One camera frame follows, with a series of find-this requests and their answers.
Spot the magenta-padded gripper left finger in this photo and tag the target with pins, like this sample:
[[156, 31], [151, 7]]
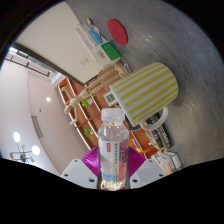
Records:
[[78, 173]]

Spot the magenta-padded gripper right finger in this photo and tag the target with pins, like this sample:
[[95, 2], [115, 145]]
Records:
[[148, 173]]

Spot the clear plastic water bottle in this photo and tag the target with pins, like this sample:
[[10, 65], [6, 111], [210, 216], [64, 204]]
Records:
[[113, 150]]

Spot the stack of dark books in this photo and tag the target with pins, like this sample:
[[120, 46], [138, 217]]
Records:
[[161, 136]]

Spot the orange wooden shelf unit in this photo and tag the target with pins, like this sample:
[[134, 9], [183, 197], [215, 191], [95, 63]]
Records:
[[81, 116]]

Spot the ceiling lamp with round bulbs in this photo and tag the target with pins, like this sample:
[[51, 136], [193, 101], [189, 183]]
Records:
[[23, 150]]

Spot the ceiling air vent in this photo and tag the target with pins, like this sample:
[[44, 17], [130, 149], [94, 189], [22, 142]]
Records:
[[37, 126]]

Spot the recessed ceiling light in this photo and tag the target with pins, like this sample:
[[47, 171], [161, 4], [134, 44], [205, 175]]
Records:
[[48, 99]]

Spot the green white drink carton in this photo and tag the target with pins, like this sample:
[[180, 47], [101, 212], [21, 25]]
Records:
[[109, 98]]

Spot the yellow striped white mug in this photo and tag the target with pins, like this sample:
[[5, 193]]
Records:
[[146, 91]]

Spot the small green white box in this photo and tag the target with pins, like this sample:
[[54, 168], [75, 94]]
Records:
[[106, 53]]

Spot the flat round red coaster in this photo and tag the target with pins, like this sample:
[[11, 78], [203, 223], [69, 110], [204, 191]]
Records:
[[117, 31]]

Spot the small blue orange badge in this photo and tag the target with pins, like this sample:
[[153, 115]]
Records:
[[90, 22]]

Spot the white wall socket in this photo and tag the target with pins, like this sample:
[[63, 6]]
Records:
[[84, 62]]

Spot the black ceiling track rail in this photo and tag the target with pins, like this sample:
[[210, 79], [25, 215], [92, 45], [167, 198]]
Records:
[[31, 65]]

